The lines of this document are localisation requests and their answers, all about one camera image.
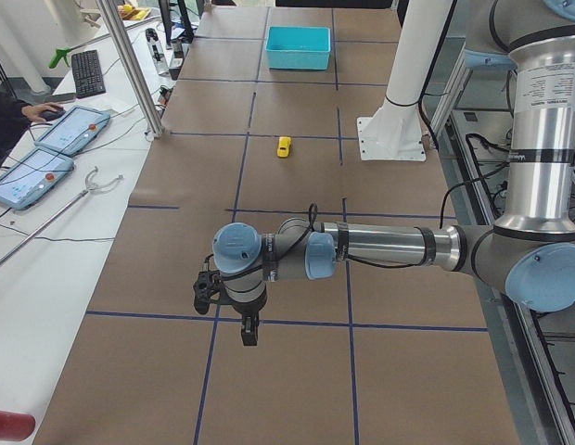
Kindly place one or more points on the upper teach pendant tablet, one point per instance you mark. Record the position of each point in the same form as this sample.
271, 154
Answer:
78, 127

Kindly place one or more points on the teal plastic bin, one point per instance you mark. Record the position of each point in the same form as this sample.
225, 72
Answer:
298, 48

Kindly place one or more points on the green handled grabber tool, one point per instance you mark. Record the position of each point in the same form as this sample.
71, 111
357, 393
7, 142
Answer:
62, 54

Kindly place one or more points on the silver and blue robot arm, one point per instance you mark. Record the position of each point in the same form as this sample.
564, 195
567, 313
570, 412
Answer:
305, 248

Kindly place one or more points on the black sleeved person forearm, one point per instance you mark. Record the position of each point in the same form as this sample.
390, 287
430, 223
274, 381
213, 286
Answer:
13, 123

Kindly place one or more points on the black computer mouse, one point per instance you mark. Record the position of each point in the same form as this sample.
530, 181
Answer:
51, 115

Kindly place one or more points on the person hand on mouse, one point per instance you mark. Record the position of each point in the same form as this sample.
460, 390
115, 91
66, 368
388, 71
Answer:
35, 113

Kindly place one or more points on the brown paper table cover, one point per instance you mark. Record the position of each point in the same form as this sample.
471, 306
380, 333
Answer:
261, 125

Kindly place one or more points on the aluminium side frame rack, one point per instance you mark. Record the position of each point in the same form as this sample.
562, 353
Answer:
516, 176

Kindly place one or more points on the yellow beetle toy car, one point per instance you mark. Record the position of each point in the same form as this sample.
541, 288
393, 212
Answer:
283, 147

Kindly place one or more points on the black keyboard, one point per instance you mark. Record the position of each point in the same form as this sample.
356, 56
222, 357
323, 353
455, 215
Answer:
87, 74

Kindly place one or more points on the aluminium frame post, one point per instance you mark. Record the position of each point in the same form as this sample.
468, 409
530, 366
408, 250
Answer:
120, 37

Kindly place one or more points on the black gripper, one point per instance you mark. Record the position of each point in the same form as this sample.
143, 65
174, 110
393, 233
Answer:
247, 311

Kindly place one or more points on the lower teach pendant tablet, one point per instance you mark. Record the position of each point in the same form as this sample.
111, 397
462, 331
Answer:
32, 177

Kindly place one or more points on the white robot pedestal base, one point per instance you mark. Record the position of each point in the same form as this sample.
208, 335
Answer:
394, 131

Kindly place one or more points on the teach pendant tablet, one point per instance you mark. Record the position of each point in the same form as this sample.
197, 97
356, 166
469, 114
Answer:
32, 177
78, 127

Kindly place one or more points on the red cylinder object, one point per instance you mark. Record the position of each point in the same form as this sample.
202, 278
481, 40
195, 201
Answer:
16, 426

